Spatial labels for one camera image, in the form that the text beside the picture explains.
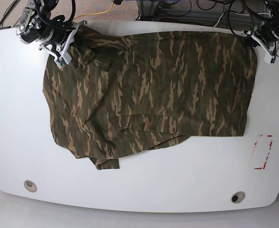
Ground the right table cable grommet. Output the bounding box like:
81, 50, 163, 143
231, 191, 246, 204

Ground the camouflage t-shirt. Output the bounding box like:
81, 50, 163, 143
43, 26, 258, 170

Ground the white cable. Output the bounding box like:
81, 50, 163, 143
213, 11, 270, 28

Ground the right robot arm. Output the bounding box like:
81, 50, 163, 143
17, 0, 87, 64

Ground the left table cable grommet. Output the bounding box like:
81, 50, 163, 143
24, 180, 37, 193

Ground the yellow cable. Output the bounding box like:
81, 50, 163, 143
73, 0, 114, 21

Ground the black floor cables left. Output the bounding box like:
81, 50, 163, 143
0, 0, 21, 31

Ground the grey metal stand base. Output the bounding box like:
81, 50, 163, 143
136, 0, 166, 21

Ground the red tape marking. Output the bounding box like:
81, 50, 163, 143
252, 134, 274, 170

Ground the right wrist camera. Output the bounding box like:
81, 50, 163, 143
54, 53, 72, 68

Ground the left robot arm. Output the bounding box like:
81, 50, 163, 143
225, 0, 279, 65

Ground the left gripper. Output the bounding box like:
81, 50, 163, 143
241, 21, 279, 54

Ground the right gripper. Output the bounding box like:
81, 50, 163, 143
39, 20, 87, 58

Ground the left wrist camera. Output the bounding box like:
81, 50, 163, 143
264, 50, 278, 65

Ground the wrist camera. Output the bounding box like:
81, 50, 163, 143
54, 53, 72, 68
264, 50, 278, 65

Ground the table cable grommet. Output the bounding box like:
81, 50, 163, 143
231, 191, 246, 204
24, 180, 37, 193

